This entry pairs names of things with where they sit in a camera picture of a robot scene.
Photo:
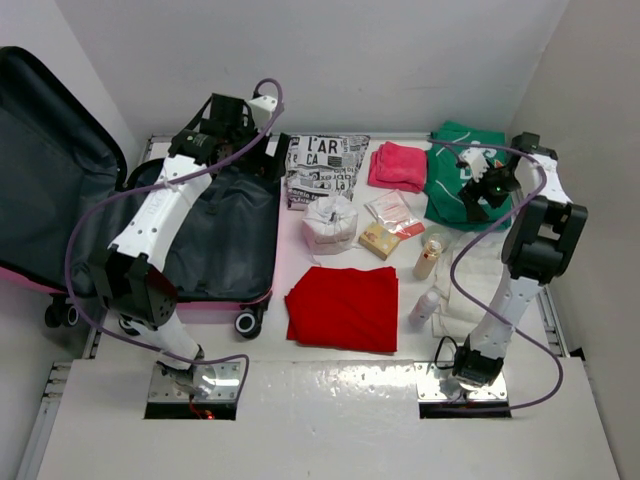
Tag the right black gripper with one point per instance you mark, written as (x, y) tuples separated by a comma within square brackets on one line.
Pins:
[(474, 192)]

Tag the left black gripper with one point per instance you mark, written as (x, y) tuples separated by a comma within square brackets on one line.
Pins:
[(264, 165)]

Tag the black white newspaper print bag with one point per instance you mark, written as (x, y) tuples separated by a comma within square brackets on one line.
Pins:
[(319, 166)]

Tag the green printed shirt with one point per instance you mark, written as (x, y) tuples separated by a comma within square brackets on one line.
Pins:
[(445, 180)]

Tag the white cloth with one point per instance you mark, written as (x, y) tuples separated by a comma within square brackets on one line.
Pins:
[(478, 273)]

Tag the white drawstring pouch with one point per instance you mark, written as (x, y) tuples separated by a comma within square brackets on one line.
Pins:
[(329, 225)]

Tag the pink towel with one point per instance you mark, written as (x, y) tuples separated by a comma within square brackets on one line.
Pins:
[(394, 166)]

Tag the small yellow cardboard box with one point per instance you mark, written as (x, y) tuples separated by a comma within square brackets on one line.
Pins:
[(378, 240)]

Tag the red cloth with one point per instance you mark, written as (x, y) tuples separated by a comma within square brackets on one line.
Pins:
[(347, 309)]

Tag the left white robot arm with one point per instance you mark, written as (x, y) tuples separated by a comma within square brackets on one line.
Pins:
[(128, 273)]

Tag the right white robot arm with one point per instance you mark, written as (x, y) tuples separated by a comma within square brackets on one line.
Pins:
[(538, 247)]

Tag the amber liquid bottle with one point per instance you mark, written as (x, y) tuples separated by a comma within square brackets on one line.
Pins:
[(427, 259)]

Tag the clear zip bag red label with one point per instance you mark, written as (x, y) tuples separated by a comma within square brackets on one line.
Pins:
[(392, 212)]

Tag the white pink spray bottle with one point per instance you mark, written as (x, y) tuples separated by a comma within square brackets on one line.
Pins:
[(425, 307)]

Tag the pink suitcase with dark lining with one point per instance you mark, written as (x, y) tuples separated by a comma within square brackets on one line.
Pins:
[(66, 191)]

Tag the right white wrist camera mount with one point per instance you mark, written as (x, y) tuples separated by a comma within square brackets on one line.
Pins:
[(473, 164)]

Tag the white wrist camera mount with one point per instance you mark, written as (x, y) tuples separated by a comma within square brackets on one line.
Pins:
[(473, 164), (262, 109)]

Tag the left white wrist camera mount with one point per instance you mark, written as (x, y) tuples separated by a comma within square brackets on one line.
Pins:
[(262, 109)]

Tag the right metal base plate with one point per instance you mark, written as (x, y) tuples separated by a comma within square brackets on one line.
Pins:
[(436, 385)]

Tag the metal base plate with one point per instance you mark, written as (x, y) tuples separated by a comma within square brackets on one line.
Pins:
[(436, 385), (217, 383)]

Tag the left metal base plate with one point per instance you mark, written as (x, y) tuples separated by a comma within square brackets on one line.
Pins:
[(217, 383)]

